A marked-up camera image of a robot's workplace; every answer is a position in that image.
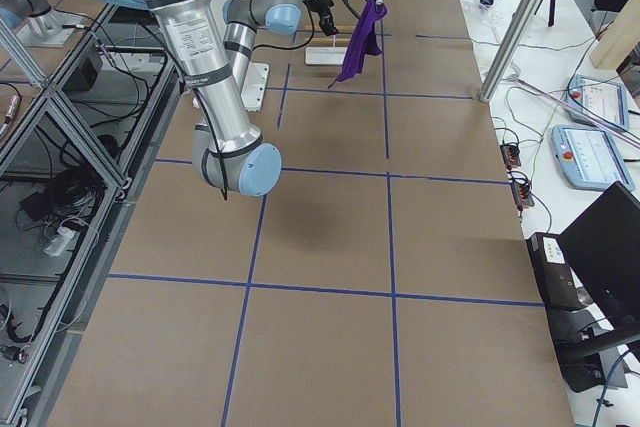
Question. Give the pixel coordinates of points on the purple microfiber towel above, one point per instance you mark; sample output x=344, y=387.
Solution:
x=363, y=41

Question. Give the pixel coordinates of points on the aluminium frame post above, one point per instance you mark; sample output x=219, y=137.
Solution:
x=507, y=48

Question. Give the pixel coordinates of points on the teach pendant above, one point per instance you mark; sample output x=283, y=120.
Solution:
x=605, y=98
x=589, y=158

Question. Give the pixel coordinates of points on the black monitor on stand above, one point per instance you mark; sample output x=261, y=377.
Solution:
x=601, y=246

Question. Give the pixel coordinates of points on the black box device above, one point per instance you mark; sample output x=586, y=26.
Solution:
x=553, y=275

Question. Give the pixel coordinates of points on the white rack base tray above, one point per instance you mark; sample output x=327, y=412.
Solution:
x=325, y=56

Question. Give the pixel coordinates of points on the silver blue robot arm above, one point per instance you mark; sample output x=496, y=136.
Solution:
x=244, y=17
x=229, y=152

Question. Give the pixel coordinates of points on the left wooden rack rod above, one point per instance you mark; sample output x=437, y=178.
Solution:
x=327, y=40

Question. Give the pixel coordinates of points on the wooden board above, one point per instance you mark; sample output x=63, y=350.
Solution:
x=617, y=42

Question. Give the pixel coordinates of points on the wooden rack rod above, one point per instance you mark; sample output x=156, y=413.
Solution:
x=327, y=40
x=339, y=28

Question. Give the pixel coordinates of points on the right wooden rack rod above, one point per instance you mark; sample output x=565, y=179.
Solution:
x=339, y=28

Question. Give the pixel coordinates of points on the aluminium frame side cabinet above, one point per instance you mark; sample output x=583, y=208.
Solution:
x=91, y=107

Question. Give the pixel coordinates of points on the upper teach pendant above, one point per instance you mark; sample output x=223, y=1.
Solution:
x=605, y=98

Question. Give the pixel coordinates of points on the lower teach pendant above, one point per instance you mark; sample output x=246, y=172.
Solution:
x=589, y=158

